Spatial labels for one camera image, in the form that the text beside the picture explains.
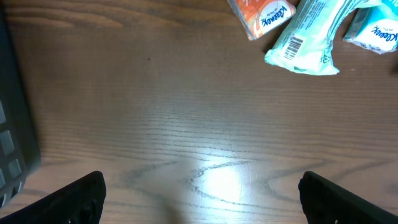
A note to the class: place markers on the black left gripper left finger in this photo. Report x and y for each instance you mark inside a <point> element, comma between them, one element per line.
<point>79,202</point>

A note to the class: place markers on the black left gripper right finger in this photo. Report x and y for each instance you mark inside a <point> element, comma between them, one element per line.
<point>325,202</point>

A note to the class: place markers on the light green pack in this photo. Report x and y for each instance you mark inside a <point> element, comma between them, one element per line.
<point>306,43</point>

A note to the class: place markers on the small teal tissue pack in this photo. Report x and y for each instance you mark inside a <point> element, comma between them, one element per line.
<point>375,28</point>

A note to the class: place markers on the orange snack pack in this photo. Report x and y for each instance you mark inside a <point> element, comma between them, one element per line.
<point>259,17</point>

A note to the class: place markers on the dark grey plastic basket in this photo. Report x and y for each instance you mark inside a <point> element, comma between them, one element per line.
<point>20,153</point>

